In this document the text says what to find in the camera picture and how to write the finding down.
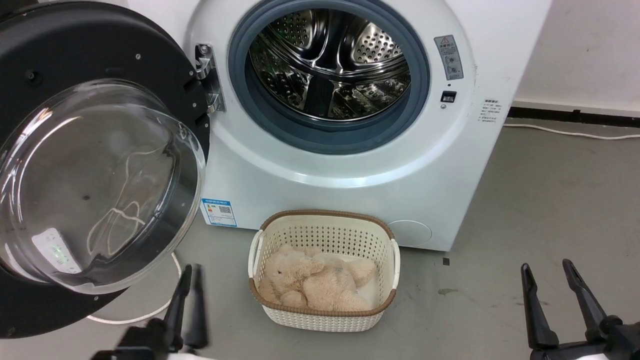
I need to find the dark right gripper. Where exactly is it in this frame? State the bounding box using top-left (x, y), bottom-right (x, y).
top-left (520, 258), bottom-right (640, 360)

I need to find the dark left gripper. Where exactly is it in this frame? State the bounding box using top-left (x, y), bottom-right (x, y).
top-left (90, 264), bottom-right (210, 360)

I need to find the grey rubber door gasket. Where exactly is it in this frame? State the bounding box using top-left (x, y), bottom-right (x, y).
top-left (228, 0), bottom-right (431, 155)

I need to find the white front-load washing machine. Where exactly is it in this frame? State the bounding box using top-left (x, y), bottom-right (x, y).
top-left (127, 0), bottom-right (553, 252)

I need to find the chrome door hinge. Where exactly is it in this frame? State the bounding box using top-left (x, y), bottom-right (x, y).
top-left (194, 43), bottom-right (227, 114)

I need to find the black washing machine door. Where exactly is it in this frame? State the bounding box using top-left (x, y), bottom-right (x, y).
top-left (0, 0), bottom-right (211, 340)

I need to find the blue energy label sticker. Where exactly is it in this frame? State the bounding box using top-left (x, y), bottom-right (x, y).
top-left (200, 198), bottom-right (238, 228)

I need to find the beige plush teddy bear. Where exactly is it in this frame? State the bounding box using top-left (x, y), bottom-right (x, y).
top-left (258, 243), bottom-right (378, 312)

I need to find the cream plastic laundry basket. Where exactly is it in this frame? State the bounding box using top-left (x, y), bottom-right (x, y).
top-left (247, 209), bottom-right (401, 333)

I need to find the round white filter cover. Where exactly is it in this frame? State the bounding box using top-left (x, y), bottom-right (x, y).
top-left (387, 219), bottom-right (433, 248)

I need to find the black baseboard strip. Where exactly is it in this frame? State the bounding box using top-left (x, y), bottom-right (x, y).
top-left (507, 105), bottom-right (640, 129)

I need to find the small printed text label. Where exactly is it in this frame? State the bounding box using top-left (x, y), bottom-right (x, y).
top-left (478, 98), bottom-right (501, 124)

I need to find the grey warning sticker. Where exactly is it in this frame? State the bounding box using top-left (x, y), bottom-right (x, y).
top-left (433, 34), bottom-right (465, 81)

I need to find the stainless steel washer drum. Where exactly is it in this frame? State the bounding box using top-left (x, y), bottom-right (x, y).
top-left (248, 7), bottom-right (412, 123)

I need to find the white cable looped on floor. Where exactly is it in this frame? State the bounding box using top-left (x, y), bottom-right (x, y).
top-left (86, 252), bottom-right (182, 326)

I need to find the white cable along baseboard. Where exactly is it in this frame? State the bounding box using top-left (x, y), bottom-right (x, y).
top-left (502, 122), bottom-right (640, 141)

